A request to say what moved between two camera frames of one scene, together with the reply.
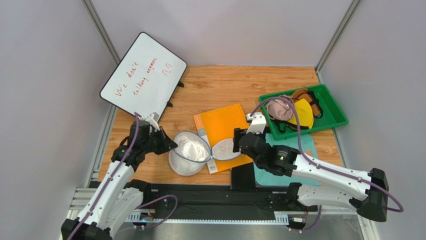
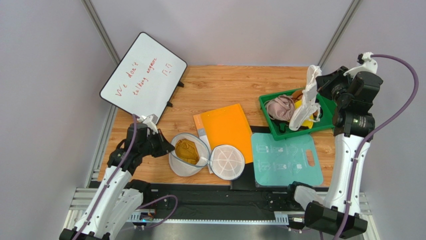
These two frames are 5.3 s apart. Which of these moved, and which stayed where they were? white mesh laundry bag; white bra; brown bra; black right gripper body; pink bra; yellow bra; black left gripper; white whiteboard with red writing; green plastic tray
Moved: white mesh laundry bag; white bra; black right gripper body
Stayed: green plastic tray; brown bra; white whiteboard with red writing; black left gripper; pink bra; yellow bra
